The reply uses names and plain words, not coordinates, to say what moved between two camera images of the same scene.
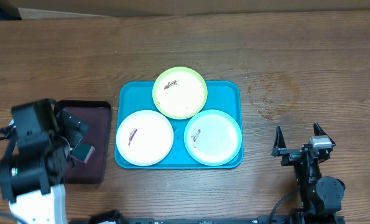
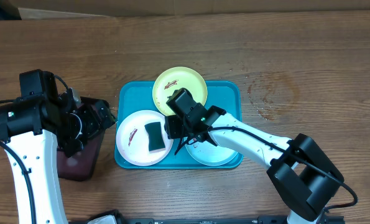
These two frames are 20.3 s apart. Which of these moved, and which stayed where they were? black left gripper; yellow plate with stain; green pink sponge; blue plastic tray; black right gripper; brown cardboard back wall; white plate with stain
Moved: black right gripper; black left gripper; green pink sponge
Stayed: white plate with stain; blue plastic tray; yellow plate with stain; brown cardboard back wall
